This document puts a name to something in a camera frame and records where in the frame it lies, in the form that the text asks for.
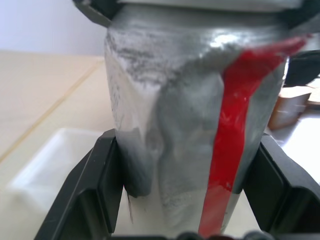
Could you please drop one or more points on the brown cardboard box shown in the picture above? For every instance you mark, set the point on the brown cardboard box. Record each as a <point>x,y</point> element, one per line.
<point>290,107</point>

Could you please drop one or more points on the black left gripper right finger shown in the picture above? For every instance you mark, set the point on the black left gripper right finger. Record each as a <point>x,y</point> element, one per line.
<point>282,195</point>

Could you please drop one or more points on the white plastic box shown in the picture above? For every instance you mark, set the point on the white plastic box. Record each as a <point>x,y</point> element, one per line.
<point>50,165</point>

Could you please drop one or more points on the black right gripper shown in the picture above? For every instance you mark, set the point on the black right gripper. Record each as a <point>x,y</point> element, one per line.
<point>302,68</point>

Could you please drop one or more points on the silver packet with red stripe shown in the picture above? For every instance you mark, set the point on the silver packet with red stripe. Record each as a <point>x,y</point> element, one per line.
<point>185,105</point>

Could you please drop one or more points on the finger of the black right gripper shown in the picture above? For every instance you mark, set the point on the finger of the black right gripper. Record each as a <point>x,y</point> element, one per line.
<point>95,11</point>

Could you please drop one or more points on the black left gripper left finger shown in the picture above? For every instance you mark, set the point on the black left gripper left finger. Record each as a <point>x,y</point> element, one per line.
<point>82,200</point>

